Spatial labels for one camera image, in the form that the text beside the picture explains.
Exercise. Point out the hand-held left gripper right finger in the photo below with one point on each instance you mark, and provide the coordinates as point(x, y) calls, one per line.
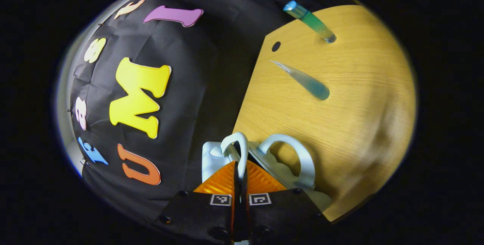
point(280, 214)

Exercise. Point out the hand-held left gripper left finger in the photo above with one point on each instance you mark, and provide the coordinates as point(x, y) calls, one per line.
point(200, 214)

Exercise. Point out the light blue suitcase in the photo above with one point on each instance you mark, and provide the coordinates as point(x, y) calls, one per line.
point(211, 158)

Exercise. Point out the white blue skincare tube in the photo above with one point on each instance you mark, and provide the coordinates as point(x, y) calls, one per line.
point(308, 83)

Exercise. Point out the blue green skincare tube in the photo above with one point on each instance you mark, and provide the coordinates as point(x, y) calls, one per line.
point(310, 20)

